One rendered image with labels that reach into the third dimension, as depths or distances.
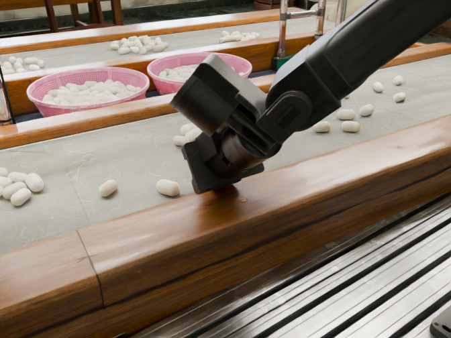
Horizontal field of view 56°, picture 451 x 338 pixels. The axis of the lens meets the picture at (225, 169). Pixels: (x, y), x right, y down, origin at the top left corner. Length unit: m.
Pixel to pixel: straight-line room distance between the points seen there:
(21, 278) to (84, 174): 0.25
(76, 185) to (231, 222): 0.27
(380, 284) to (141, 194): 0.35
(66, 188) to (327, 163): 0.40
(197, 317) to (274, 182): 0.21
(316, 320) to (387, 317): 0.09
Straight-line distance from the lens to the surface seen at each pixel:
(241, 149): 0.46
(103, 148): 0.78
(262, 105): 0.46
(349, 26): 0.42
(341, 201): 0.62
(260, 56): 1.38
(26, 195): 0.66
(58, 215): 0.62
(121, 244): 0.51
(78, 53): 1.41
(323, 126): 0.82
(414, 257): 0.68
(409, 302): 0.61
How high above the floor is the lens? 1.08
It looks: 30 degrees down
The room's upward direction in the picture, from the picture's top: straight up
